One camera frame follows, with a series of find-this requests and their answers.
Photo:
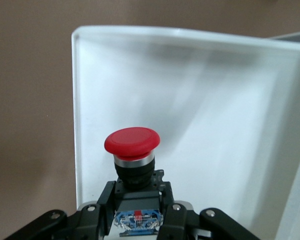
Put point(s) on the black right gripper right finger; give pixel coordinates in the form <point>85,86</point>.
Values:
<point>177,220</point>

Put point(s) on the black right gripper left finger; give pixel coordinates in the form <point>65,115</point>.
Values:
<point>90,220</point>

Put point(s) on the white plastic bin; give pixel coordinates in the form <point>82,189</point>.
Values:
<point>190,100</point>

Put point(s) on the red mushroom push button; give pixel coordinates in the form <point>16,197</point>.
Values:
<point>132,141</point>

